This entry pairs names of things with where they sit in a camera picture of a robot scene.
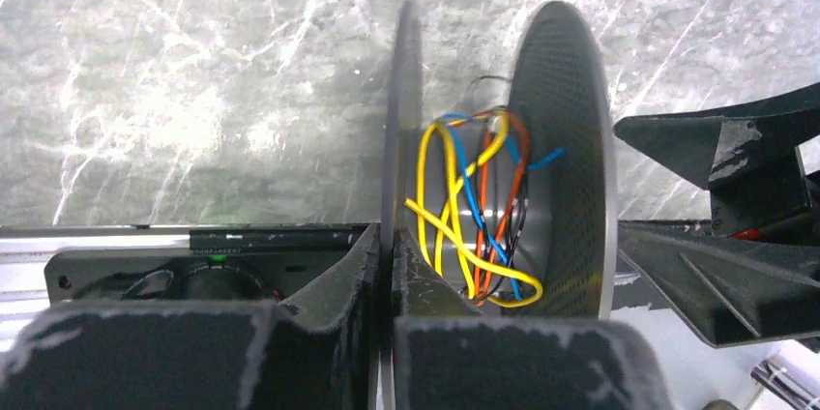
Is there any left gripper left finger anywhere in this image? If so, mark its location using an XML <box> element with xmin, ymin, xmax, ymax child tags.
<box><xmin>1</xmin><ymin>223</ymin><xmax>380</xmax><ymax>409</ymax></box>

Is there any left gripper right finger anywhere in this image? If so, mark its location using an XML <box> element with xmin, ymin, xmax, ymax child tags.
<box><xmin>392</xmin><ymin>229</ymin><xmax>673</xmax><ymax>409</ymax></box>

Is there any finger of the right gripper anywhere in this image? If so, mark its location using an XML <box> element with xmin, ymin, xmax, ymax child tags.
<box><xmin>614</xmin><ymin>84</ymin><xmax>819</xmax><ymax>238</ymax></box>
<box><xmin>618</xmin><ymin>220</ymin><xmax>819</xmax><ymax>348</ymax></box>

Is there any grey perforated cable spool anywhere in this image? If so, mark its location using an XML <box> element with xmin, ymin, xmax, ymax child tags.
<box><xmin>377</xmin><ymin>1</ymin><xmax>617</xmax><ymax>409</ymax></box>

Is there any cable bundle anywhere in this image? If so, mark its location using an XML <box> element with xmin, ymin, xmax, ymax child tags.
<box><xmin>403</xmin><ymin>74</ymin><xmax>567</xmax><ymax>309</ymax></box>

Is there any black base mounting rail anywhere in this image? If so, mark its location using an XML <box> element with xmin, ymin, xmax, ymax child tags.
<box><xmin>44</xmin><ymin>224</ymin><xmax>366</xmax><ymax>304</ymax></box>

